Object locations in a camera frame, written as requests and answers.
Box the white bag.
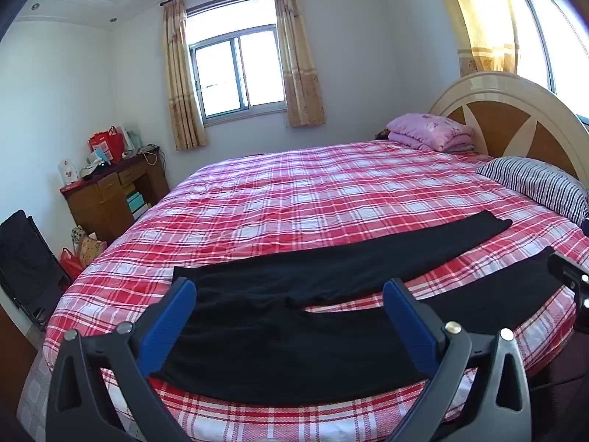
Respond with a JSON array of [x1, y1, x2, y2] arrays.
[[58, 159, 80, 185]]

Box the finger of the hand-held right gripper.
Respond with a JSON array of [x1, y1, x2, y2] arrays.
[[547, 251, 589, 332]]

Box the red gift bag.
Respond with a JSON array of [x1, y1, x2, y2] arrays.
[[88, 126, 126, 163]]

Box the pink folded blanket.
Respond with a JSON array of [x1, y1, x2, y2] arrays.
[[385, 113, 476, 152]]

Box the red plaid bed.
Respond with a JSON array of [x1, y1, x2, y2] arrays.
[[16, 140, 589, 442]]

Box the black folding chair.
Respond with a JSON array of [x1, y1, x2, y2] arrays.
[[0, 209, 73, 332]]

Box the patterned gift bag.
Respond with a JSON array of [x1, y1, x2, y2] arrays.
[[71, 225, 107, 268]]

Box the red plastic bag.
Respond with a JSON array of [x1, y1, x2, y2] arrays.
[[60, 248, 86, 281]]

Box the beige patterned curtain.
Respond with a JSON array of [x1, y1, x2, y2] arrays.
[[161, 0, 208, 151], [271, 0, 327, 127]]

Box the striped pillow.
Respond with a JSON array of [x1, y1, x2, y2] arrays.
[[476, 157, 589, 224]]

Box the black pants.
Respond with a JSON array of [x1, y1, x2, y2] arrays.
[[159, 210, 574, 406]]

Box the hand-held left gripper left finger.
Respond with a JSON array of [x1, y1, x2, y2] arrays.
[[46, 277, 198, 442]]

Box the teal boxes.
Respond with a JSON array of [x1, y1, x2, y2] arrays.
[[126, 191, 149, 218]]

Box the cream and wood headboard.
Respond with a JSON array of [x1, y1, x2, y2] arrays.
[[428, 71, 589, 194]]

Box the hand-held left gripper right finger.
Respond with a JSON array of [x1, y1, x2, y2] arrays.
[[383, 278, 533, 442]]

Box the large window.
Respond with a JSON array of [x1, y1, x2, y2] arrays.
[[506, 0, 589, 123]]

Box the yellow curtain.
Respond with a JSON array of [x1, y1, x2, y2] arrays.
[[435, 0, 521, 77]]

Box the sliding window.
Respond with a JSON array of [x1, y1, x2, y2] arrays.
[[188, 28, 289, 124]]

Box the wooden desk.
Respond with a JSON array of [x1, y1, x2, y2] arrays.
[[60, 150, 171, 245]]

